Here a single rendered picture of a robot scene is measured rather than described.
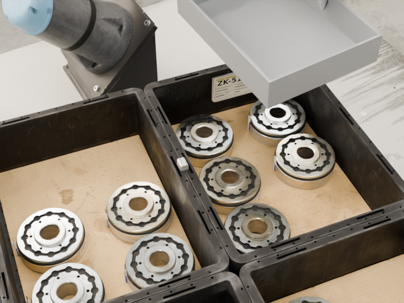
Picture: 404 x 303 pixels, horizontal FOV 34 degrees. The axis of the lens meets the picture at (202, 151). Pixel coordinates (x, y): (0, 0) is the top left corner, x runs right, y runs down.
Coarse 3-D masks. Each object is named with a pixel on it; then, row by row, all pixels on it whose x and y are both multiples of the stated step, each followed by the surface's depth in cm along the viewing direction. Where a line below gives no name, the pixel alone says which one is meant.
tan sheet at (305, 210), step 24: (240, 120) 122; (240, 144) 118; (264, 144) 118; (264, 168) 114; (336, 168) 114; (264, 192) 110; (288, 192) 110; (312, 192) 110; (336, 192) 110; (288, 216) 107; (312, 216) 107; (336, 216) 107
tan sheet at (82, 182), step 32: (64, 160) 115; (96, 160) 115; (128, 160) 115; (0, 192) 110; (32, 192) 110; (64, 192) 110; (96, 192) 110; (96, 224) 106; (96, 256) 102; (32, 288) 98; (128, 288) 98
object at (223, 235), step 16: (224, 64) 118; (176, 80) 115; (352, 128) 107; (176, 144) 104; (368, 144) 104; (384, 160) 102; (192, 176) 100; (400, 192) 98; (208, 208) 95; (384, 208) 96; (400, 208) 96; (336, 224) 93; (352, 224) 94; (224, 240) 92; (288, 240) 92; (304, 240) 92; (240, 256) 90; (256, 256) 90
